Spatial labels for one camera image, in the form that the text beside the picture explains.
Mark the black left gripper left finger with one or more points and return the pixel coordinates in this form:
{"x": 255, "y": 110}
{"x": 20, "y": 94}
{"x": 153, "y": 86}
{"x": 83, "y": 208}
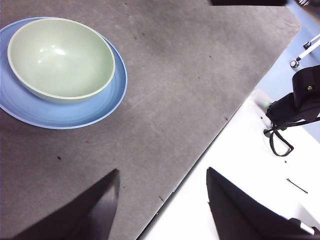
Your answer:
{"x": 85, "y": 215}

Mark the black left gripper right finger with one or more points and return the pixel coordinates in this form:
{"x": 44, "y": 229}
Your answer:
{"x": 245, "y": 217}

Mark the green ribbed bowl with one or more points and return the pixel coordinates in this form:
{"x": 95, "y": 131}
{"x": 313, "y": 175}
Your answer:
{"x": 62, "y": 60}

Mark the dark grey table mat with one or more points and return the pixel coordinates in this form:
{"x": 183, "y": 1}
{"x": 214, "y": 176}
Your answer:
{"x": 175, "y": 100}

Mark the blue round plate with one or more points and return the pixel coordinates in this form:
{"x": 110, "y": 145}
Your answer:
{"x": 62, "y": 115}

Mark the white pole with metal foot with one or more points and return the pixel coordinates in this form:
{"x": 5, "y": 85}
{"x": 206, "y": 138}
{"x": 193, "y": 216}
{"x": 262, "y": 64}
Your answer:
{"x": 306, "y": 52}

